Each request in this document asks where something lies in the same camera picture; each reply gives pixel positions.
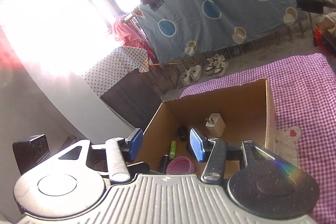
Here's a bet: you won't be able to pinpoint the small black roller bottle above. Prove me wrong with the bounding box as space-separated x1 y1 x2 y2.
177 125 188 141

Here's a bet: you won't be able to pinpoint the white wall charger plug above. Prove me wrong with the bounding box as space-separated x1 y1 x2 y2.
206 113 226 138

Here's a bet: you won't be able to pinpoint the pink plastic lid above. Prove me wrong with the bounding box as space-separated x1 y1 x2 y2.
166 156 195 174

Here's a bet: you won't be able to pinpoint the green lip balm tube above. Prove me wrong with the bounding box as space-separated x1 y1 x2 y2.
169 140 177 160

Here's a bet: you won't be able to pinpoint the black cylinder tube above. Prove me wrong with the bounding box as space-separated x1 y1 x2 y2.
158 155 170 174

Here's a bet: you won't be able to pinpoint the dark grey cabinet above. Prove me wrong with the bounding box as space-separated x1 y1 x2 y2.
101 69 162 130

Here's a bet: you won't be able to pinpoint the brown cardboard box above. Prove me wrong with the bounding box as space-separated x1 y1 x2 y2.
137 79 276 176

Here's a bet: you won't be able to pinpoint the white sneaker left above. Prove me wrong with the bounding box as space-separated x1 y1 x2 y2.
181 69 192 86

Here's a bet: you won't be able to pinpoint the white sneaker right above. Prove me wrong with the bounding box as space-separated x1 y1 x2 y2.
190 65 203 82

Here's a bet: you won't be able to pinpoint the brown white sneaker pair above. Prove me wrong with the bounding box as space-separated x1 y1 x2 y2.
205 53 228 78

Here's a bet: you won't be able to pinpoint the polka dot cloth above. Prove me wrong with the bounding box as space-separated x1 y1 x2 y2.
82 47 149 97

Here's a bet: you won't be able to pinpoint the pink hanging clothes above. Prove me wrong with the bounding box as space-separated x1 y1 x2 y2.
111 15 158 64

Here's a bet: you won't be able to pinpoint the black digital clock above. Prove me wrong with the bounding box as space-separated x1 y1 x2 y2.
12 134 50 175

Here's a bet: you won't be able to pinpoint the purple checkered tablecloth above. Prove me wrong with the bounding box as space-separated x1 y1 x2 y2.
182 53 335 223

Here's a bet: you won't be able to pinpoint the blue patterned hanging sheet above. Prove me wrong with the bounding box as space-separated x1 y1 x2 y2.
137 0 307 65

